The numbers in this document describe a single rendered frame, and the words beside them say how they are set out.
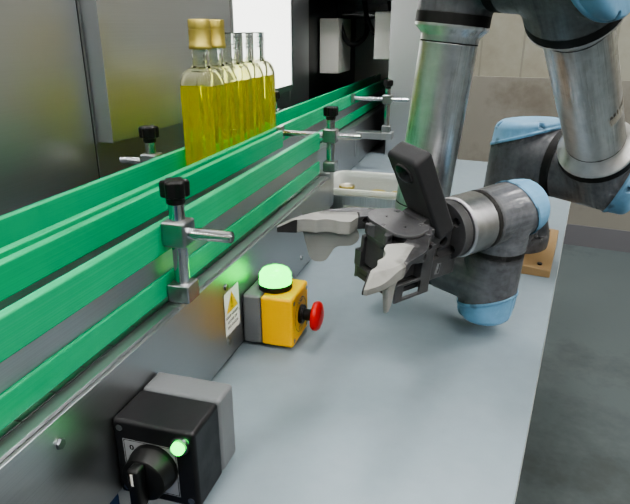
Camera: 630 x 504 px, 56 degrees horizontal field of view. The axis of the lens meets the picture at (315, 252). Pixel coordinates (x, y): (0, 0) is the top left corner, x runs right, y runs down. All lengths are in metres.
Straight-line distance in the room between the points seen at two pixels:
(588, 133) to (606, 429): 1.30
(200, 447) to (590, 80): 0.64
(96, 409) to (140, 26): 0.70
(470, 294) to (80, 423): 0.51
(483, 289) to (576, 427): 1.29
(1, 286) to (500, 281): 0.57
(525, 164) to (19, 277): 0.81
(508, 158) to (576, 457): 1.08
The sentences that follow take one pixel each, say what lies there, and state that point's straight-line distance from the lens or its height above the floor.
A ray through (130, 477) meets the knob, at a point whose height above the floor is 0.81.
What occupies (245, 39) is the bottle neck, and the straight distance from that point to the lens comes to 1.13.
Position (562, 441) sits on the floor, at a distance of 1.98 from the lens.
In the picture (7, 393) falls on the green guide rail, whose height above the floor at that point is 0.91.
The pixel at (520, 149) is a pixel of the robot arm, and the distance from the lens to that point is 1.08.
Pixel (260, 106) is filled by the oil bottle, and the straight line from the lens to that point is 1.14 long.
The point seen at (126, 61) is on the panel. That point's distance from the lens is 1.03.
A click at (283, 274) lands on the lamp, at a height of 0.85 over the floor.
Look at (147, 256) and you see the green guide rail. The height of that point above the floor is 0.94.
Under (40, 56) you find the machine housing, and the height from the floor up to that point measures 1.11.
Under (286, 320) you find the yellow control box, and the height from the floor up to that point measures 0.80.
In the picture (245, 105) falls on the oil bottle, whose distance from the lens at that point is 1.07.
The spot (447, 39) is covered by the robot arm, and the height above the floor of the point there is 1.14.
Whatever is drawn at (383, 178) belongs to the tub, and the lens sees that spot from 1.35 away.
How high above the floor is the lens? 1.15
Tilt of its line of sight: 21 degrees down
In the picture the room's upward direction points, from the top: straight up
